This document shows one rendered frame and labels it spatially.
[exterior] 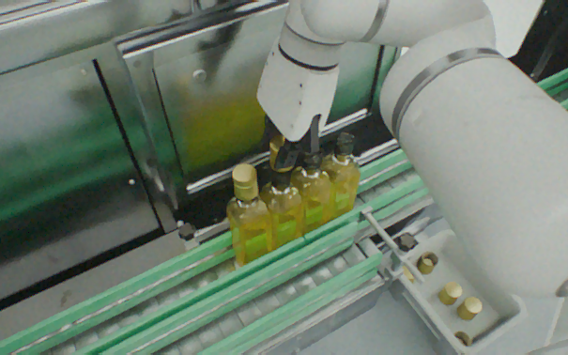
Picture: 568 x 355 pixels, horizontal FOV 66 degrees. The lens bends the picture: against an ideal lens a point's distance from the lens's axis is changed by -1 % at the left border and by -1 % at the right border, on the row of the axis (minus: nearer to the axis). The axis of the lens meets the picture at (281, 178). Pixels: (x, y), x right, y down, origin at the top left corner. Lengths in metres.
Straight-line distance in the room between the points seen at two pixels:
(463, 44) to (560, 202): 0.12
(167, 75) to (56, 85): 0.14
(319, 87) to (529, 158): 0.32
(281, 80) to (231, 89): 0.17
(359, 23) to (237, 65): 0.31
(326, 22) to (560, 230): 0.25
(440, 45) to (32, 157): 0.57
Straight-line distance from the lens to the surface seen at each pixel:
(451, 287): 0.98
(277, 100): 0.56
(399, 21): 0.42
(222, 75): 0.67
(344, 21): 0.40
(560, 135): 0.24
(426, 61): 0.29
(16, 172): 0.73
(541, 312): 1.11
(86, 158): 0.74
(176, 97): 0.66
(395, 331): 0.98
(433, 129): 0.26
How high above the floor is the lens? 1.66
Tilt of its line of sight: 52 degrees down
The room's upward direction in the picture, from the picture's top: straight up
